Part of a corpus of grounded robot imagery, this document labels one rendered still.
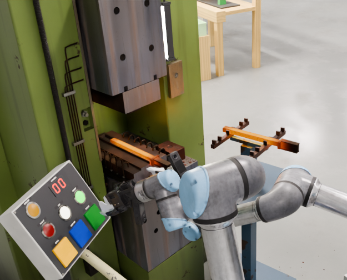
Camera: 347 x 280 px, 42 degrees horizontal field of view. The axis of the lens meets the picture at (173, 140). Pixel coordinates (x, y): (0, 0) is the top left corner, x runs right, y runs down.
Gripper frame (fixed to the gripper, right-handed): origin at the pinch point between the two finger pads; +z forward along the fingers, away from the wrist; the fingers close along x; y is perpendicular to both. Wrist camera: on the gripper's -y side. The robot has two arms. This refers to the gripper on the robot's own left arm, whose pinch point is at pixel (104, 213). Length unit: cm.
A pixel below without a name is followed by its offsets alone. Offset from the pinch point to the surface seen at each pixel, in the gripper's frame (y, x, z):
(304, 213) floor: -119, -159, 2
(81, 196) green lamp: 9.1, -0.2, 4.9
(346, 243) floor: -133, -134, -24
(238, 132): -18, -80, -25
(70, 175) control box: 17.7, -2.3, 5.3
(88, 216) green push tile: 2.0, 3.1, 4.5
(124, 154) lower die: 4, -49, 17
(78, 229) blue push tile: 1.9, 10.5, 4.5
